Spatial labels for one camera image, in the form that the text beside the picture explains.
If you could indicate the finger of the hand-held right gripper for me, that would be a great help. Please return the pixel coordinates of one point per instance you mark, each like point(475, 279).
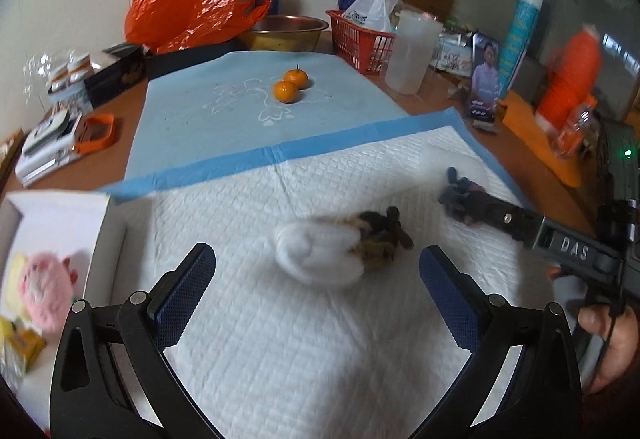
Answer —
point(505, 219)

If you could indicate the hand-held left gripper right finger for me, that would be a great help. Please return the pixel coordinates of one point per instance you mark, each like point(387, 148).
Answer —
point(450, 304)

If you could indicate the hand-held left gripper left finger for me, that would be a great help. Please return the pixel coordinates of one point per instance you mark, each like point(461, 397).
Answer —
point(185, 294)

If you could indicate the brown black fuzzy toy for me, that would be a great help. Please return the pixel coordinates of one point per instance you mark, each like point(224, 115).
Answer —
point(380, 234)

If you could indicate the pink plush toy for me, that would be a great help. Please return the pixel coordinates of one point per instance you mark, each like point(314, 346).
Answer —
point(47, 291)

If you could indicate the white cardboard box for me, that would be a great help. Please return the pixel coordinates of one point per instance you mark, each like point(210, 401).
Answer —
point(50, 229)

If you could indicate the yellow printed soft packet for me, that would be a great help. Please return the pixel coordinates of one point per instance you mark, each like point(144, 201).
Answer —
point(27, 344)

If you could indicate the pale yellow round sponge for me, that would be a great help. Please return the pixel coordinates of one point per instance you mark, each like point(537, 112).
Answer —
point(17, 279)

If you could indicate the person's right hand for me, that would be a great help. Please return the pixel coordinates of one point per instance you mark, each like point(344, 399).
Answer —
point(620, 339)

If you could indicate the orange cloth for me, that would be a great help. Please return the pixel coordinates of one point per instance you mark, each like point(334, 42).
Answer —
point(530, 124)

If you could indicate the small clear bottle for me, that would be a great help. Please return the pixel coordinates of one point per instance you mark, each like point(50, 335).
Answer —
point(577, 129)

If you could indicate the white quilted pad blue border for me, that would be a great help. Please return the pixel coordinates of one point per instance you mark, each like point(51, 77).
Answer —
point(300, 344)

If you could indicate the printed portrait box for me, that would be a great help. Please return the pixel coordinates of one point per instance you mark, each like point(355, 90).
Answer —
point(485, 79)

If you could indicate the large orange bottle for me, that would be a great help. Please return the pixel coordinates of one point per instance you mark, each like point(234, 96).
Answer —
point(572, 79)

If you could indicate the patterned white tin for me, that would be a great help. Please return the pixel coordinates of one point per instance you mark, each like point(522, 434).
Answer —
point(455, 54)

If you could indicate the light blue pad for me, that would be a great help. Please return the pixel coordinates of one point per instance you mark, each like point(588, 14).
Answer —
point(200, 119)

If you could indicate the orange plastic tool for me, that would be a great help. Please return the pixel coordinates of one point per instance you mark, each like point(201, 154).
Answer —
point(92, 144)

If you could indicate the teal spray can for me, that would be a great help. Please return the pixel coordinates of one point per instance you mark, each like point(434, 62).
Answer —
point(520, 34)

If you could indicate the translucent plastic cup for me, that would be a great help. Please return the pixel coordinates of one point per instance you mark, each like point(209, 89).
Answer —
point(410, 54)

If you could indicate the small orange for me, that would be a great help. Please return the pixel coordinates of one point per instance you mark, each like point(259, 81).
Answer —
point(296, 78)
point(285, 93)

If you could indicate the red plastic basket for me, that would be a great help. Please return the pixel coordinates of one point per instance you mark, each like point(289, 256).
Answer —
point(360, 46)

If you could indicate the black gift box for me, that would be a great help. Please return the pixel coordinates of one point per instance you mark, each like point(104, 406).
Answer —
point(117, 76)

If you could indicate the clear plastic wrap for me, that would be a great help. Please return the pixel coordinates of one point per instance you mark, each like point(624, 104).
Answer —
point(40, 66)

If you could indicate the metal bowl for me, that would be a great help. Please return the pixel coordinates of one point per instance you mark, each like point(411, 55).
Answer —
point(285, 34)

